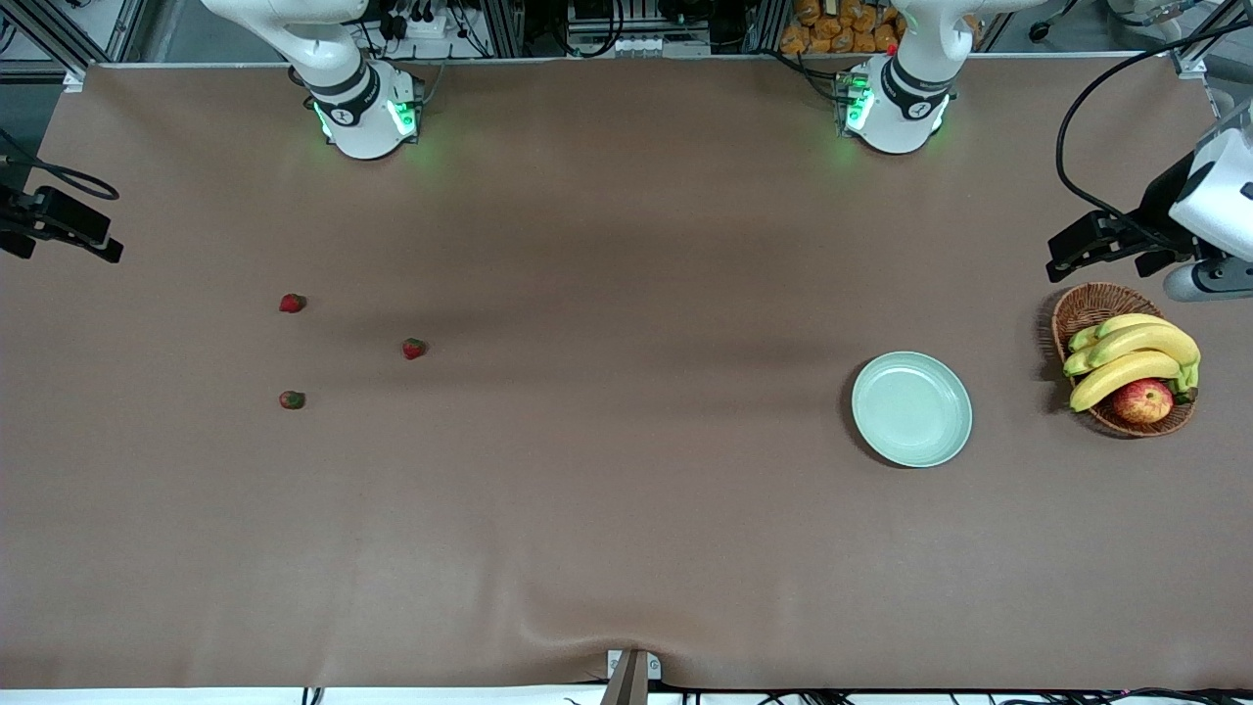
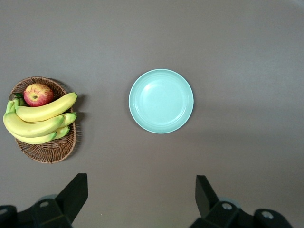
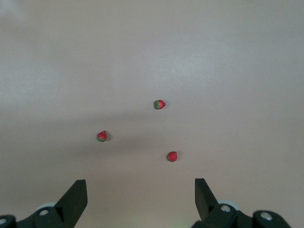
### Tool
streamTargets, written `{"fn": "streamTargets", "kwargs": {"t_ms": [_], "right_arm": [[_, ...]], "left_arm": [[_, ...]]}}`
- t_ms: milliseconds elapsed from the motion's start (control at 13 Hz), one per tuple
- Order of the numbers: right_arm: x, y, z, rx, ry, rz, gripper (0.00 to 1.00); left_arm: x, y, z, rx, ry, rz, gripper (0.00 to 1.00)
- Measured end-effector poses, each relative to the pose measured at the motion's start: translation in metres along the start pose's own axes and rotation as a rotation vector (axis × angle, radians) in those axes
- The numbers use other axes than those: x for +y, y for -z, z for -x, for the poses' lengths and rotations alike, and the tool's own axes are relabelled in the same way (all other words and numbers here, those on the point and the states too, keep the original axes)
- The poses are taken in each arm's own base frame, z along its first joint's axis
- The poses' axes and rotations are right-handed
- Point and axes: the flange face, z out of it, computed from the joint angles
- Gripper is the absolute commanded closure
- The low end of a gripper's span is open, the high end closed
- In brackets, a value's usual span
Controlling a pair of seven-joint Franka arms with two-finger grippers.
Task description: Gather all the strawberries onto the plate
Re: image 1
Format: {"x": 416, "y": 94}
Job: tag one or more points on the red strawberry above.
{"x": 292, "y": 303}
{"x": 292, "y": 399}
{"x": 414, "y": 348}

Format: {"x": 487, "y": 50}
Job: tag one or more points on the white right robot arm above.
{"x": 362, "y": 122}

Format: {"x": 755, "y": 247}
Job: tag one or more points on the large table cover cloth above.
{"x": 626, "y": 490}

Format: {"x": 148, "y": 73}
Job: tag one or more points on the orange packaged bread pile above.
{"x": 832, "y": 29}

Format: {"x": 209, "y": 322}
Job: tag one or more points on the metal edge bracket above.
{"x": 631, "y": 678}

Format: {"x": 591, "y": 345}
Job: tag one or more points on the brown wicker basket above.
{"x": 1096, "y": 304}

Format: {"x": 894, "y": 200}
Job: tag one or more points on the white power strip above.
{"x": 416, "y": 24}

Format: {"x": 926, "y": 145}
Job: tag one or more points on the red yellow apple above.
{"x": 1143, "y": 401}

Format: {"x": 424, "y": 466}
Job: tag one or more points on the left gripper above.
{"x": 1161, "y": 209}

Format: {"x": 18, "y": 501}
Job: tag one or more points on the pale green round plate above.
{"x": 910, "y": 409}

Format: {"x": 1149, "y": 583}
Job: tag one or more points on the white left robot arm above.
{"x": 896, "y": 122}

